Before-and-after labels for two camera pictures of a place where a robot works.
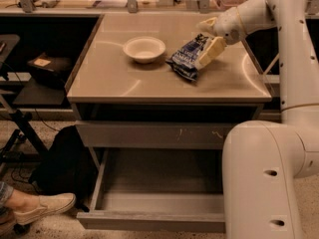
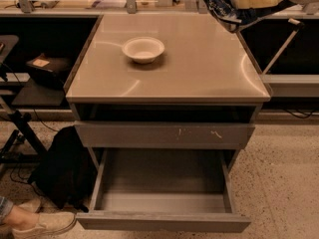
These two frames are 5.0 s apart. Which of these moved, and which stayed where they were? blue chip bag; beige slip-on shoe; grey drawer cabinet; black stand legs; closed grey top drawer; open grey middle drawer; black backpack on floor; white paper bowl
Moved: blue chip bag; beige slip-on shoe
Stayed: grey drawer cabinet; white paper bowl; black backpack on floor; black stand legs; open grey middle drawer; closed grey top drawer
